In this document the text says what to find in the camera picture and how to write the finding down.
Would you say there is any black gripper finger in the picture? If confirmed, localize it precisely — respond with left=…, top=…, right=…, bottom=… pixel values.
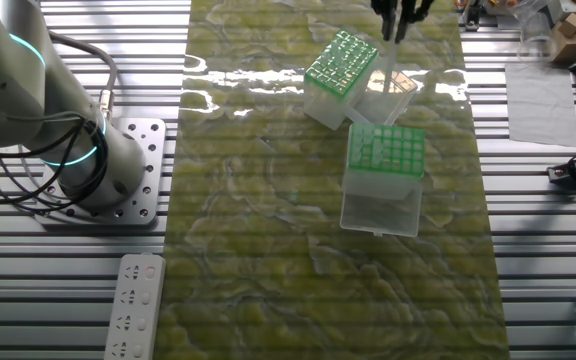
left=395, top=0, right=437, bottom=44
left=370, top=0, right=399, bottom=42

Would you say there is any clear tip box green rack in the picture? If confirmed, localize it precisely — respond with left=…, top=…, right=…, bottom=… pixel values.
left=302, top=28, right=419, bottom=132
left=339, top=123, right=427, bottom=239

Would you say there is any black clamp stand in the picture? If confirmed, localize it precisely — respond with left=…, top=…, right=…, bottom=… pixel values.
left=462, top=0, right=482, bottom=32

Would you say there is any clear plastic cup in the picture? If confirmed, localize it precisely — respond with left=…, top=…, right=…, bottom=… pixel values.
left=515, top=0, right=558, bottom=62

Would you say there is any white paper sheet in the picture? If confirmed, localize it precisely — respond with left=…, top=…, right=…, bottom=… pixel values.
left=503, top=60, right=576, bottom=150

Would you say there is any small brown cardboard box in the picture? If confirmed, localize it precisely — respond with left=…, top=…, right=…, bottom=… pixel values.
left=548, top=12, right=576, bottom=65

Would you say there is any green marble pattern mat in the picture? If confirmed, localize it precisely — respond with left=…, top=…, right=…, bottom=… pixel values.
left=153, top=0, right=512, bottom=360

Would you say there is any white power strip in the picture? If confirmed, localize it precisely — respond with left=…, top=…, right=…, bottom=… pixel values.
left=102, top=252, right=168, bottom=360

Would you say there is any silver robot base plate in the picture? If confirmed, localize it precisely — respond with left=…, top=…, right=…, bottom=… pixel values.
left=35, top=117, right=168, bottom=227

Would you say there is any thick grey robot cable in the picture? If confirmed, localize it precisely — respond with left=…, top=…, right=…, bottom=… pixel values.
left=46, top=30, right=120, bottom=121

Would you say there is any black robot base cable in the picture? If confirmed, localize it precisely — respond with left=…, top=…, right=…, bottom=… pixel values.
left=0, top=117, right=110, bottom=216

